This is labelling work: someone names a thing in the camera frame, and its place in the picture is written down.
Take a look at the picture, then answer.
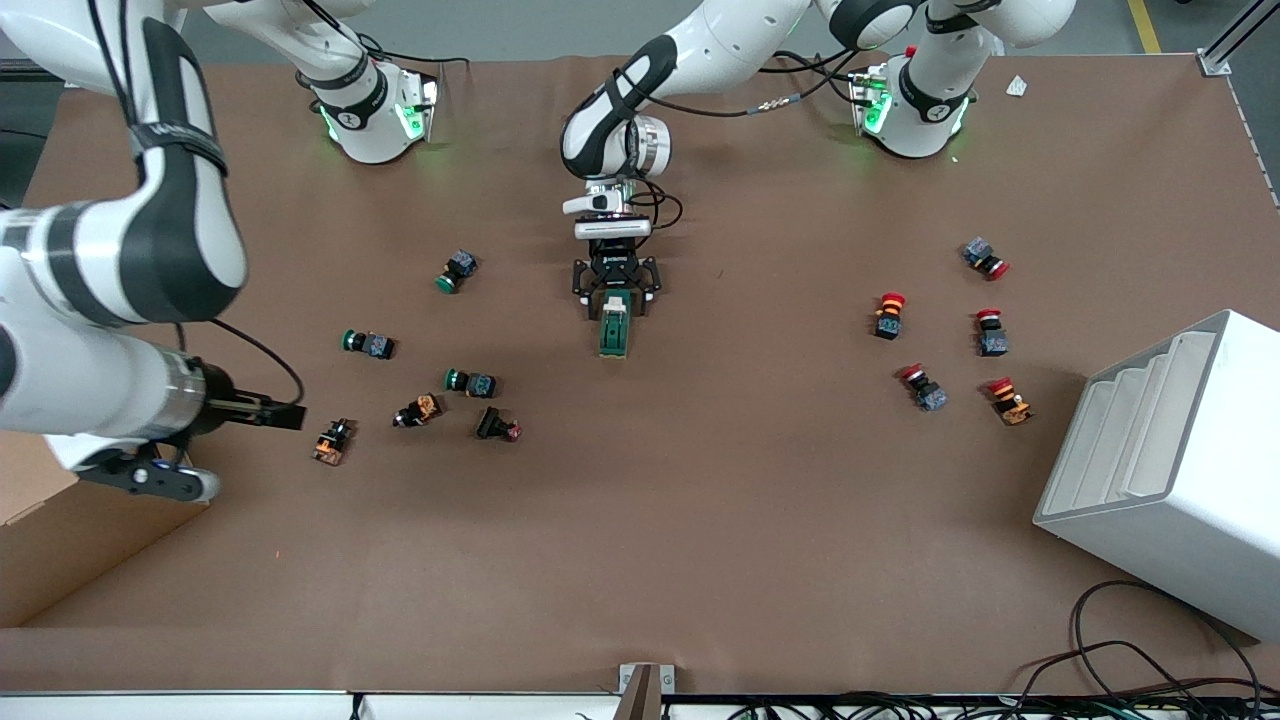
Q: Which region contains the green push button switch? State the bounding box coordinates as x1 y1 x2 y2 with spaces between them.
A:
443 367 499 400
341 328 398 362
435 250 479 296

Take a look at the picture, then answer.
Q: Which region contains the aluminium frame profile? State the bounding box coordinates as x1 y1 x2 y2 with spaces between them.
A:
1196 0 1280 78

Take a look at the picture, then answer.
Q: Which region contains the white stepped rack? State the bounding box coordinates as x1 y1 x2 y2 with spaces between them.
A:
1032 308 1280 644

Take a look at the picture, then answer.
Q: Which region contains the black left base cable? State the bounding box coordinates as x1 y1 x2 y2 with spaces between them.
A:
615 48 883 121

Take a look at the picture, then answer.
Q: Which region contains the red yellow emergency button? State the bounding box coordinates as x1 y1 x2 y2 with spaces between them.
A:
872 291 909 342

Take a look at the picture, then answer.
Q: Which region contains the red button orange block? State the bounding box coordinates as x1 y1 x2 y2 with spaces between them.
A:
984 375 1034 428

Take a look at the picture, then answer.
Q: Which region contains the brown cardboard box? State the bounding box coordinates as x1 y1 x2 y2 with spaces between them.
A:
0 430 208 630

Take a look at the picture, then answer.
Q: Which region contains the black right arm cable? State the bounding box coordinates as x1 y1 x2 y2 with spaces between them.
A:
176 317 307 407

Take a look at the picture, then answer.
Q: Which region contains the black right base cable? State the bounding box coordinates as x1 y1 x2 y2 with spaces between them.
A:
300 0 471 69

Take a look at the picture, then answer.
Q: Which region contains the black looped floor cable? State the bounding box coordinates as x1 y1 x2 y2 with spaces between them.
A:
1018 579 1267 720

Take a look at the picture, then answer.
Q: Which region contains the black switch red lens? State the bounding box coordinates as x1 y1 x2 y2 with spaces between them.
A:
475 405 525 444

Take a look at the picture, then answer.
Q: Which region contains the white table edge rail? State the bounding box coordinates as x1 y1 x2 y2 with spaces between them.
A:
0 689 1280 720

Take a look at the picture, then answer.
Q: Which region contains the black base cable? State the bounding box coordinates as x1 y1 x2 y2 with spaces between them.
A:
300 0 471 69
615 48 883 121

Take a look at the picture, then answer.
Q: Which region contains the black button orange block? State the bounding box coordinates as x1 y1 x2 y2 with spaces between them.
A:
392 393 444 430
310 417 358 468

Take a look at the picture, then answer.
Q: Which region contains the metal table edge bracket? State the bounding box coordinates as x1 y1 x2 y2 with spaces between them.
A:
612 662 677 720

